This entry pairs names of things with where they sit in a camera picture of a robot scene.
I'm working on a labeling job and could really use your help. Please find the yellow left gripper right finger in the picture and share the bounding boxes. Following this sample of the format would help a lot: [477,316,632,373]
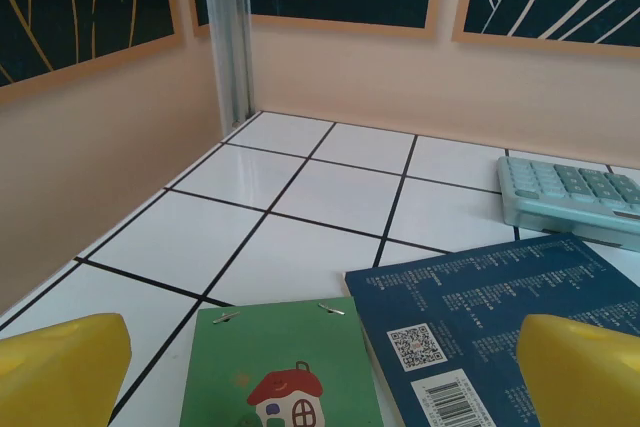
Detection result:
[515,313,640,427]

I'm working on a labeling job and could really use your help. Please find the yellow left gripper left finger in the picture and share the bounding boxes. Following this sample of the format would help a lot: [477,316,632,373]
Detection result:
[0,313,133,427]

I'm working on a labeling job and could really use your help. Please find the green house notepad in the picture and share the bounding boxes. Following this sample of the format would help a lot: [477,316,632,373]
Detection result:
[179,295,386,427]

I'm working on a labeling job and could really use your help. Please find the light blue calculator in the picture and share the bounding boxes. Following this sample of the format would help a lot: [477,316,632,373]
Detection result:
[496,155,640,249]

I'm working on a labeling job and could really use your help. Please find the aluminium corner post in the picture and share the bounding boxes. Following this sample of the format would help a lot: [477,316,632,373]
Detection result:
[198,0,257,128]

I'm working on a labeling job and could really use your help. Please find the blue book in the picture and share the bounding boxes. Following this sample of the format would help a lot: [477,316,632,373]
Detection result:
[343,232,640,427]

